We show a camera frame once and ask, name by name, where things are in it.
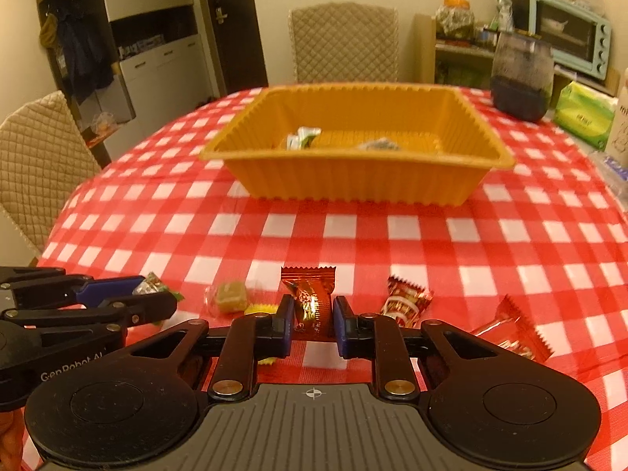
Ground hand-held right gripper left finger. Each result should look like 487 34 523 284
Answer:
118 295 296 401

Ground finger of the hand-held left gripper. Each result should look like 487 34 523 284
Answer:
0 293 178 351
0 267 146 308

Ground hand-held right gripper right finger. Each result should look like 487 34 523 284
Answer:
334 296 522 400

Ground green candy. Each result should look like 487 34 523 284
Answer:
132 272 185 325

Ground red gold-print candy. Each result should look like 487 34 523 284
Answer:
280 264 337 342

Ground clear jelly candy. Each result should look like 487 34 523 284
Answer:
204 279 252 316

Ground red white-print candy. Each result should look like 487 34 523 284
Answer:
380 275 435 330

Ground orange plastic tray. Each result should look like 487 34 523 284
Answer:
199 83 516 207

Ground wide red snack packet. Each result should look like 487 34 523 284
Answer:
470 294 551 365

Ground green white snack packet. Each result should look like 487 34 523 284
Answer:
287 127 323 151

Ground person's left hand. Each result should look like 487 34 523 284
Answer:
0 411 27 471

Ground red checkered tablecloth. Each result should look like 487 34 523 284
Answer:
20 86 628 471

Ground beige quilted chair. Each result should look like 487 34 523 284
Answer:
0 90 104 256
288 2 400 84

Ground clear plastic bag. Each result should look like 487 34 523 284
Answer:
86 112 121 149

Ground white cabinet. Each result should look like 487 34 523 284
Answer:
34 0 223 168

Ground hanging dark clothes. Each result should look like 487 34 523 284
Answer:
39 7 117 102

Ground wooden shelf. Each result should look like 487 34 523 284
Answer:
413 12 620 98

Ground dark door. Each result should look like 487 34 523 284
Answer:
200 0 270 100

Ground dark glass jar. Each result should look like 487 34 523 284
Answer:
491 32 555 123

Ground blue white tissue packet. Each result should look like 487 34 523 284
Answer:
599 153 628 188

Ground green tissue pack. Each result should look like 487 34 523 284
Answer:
554 81 618 152

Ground orange-lid plastic jar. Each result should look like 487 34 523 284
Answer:
436 0 476 43

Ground white rabbit-print bottle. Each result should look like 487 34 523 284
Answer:
605 66 628 159

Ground green white bag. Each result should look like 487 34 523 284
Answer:
493 0 514 31

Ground light blue toaster oven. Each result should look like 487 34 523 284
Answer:
530 0 613 81

